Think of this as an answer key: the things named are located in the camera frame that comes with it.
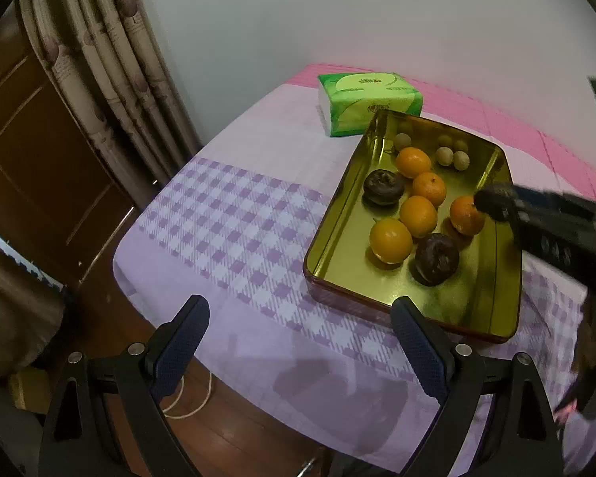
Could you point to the tan box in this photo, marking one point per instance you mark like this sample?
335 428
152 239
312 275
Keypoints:
27 387

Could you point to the brown cloth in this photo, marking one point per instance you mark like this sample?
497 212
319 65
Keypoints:
15 308

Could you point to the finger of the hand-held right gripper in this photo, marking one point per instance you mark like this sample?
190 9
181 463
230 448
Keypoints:
499 201

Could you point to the brown wooden door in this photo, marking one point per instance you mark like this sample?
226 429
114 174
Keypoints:
39 159

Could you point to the gold and red tin box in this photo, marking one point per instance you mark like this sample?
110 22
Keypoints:
477 298

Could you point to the small brown longan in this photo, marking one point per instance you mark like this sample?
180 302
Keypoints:
403 140
444 155
461 160

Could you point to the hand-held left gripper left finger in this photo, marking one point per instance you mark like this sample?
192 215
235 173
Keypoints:
179 353

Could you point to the green tissue pack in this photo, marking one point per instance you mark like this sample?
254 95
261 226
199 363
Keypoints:
367 99

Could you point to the beige patterned curtain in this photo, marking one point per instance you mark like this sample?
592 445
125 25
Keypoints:
104 59

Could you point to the pink and purple checked tablecloth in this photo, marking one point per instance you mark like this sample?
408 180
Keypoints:
238 238

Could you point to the orange tangerine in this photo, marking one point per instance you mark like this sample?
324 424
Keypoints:
413 161
390 240
466 216
428 189
418 216

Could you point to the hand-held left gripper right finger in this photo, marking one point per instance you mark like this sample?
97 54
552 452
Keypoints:
419 348

